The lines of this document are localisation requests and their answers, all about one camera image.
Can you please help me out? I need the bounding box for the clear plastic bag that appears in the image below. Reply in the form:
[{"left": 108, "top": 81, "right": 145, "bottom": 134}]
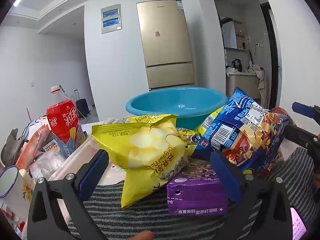
[{"left": 29, "top": 151, "right": 65, "bottom": 180}]

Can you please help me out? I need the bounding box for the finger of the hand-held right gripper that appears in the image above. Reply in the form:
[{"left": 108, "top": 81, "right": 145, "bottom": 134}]
[
  {"left": 292, "top": 102, "right": 320, "bottom": 125},
  {"left": 285, "top": 124, "right": 320, "bottom": 173}
]

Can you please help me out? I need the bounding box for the gold refrigerator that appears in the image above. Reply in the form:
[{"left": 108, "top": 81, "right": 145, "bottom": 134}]
[{"left": 136, "top": 0, "right": 196, "bottom": 90}]

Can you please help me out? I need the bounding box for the grey electrical panel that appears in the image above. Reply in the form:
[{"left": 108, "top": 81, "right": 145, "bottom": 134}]
[{"left": 101, "top": 4, "right": 122, "bottom": 35}]

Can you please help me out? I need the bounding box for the blue cartoon snack bag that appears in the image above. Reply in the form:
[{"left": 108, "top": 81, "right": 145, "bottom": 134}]
[{"left": 194, "top": 87, "right": 297, "bottom": 178}]

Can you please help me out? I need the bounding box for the orange packet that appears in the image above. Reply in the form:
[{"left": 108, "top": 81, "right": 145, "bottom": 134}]
[{"left": 15, "top": 124, "right": 50, "bottom": 170}]

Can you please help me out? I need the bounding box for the blue plastic basin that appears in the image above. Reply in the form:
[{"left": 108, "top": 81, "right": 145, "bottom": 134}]
[{"left": 125, "top": 87, "right": 228, "bottom": 130}]

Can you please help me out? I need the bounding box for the smartphone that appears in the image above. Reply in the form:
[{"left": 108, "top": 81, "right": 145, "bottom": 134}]
[{"left": 290, "top": 206, "right": 307, "bottom": 240}]

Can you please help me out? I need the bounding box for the red iced tea bottle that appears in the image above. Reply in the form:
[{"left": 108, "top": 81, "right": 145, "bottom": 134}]
[{"left": 46, "top": 85, "right": 87, "bottom": 158}]

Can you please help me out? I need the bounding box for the red checkered packet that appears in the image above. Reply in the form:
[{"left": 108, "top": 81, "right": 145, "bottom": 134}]
[{"left": 40, "top": 140, "right": 60, "bottom": 153}]

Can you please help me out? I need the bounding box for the mop handle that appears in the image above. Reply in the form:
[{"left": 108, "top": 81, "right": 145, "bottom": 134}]
[{"left": 59, "top": 84, "right": 87, "bottom": 119}]

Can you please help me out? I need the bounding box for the small yellow rice cracker packet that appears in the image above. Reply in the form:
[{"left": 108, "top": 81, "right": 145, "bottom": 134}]
[{"left": 176, "top": 127, "right": 202, "bottom": 157}]

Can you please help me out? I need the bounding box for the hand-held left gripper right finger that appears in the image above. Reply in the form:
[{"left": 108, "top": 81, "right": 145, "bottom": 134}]
[{"left": 210, "top": 150, "right": 293, "bottom": 240}]

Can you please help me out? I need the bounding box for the pink printed blanket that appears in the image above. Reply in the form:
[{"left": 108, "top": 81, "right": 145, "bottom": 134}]
[{"left": 49, "top": 117, "right": 130, "bottom": 188}]

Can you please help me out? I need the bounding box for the black suitcase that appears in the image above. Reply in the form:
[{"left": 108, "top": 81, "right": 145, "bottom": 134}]
[{"left": 74, "top": 89, "right": 90, "bottom": 118}]

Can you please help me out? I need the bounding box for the white towel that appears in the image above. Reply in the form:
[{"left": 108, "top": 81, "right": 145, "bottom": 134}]
[{"left": 255, "top": 67, "right": 268, "bottom": 105}]

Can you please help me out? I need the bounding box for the person's left hand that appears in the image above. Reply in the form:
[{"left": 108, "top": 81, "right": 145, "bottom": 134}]
[{"left": 135, "top": 231, "right": 154, "bottom": 240}]

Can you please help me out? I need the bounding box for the beige vanity cabinet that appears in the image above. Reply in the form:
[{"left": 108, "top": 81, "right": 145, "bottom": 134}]
[{"left": 229, "top": 71, "right": 263, "bottom": 100}]

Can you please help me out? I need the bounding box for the bathroom mirror shelf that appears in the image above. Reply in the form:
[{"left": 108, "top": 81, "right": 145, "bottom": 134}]
[{"left": 220, "top": 17, "right": 250, "bottom": 50}]

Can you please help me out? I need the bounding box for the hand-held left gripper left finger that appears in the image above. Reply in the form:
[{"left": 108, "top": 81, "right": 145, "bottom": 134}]
[{"left": 27, "top": 149, "right": 110, "bottom": 240}]

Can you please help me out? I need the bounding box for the purple milk carton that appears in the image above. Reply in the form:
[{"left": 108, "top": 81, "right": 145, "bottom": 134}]
[{"left": 167, "top": 159, "right": 229, "bottom": 217}]

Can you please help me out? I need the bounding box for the white enamel mug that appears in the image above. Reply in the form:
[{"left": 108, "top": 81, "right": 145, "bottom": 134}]
[{"left": 0, "top": 166, "right": 37, "bottom": 228}]

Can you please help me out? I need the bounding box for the yellow potato chips bag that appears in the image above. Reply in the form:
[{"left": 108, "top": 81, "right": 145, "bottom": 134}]
[{"left": 91, "top": 114, "right": 187, "bottom": 209}]

